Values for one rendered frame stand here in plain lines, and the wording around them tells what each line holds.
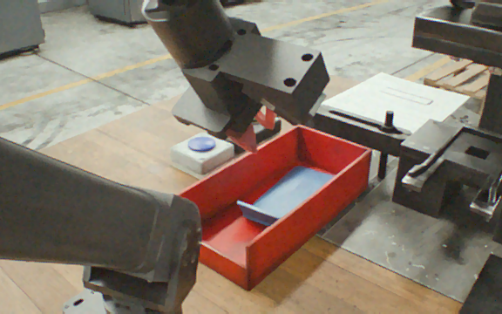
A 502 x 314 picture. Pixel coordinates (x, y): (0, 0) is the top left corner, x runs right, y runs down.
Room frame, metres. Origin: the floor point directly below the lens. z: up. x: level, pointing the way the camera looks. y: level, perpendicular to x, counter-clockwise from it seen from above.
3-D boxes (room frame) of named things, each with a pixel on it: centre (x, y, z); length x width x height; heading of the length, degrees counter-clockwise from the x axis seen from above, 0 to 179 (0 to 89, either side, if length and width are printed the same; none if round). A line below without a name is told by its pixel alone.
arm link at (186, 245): (0.28, 0.09, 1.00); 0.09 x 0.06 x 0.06; 71
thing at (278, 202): (0.50, -0.05, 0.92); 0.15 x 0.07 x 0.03; 147
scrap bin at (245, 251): (0.47, -0.02, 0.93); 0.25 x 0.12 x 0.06; 141
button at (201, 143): (0.60, 0.08, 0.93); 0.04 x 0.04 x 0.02
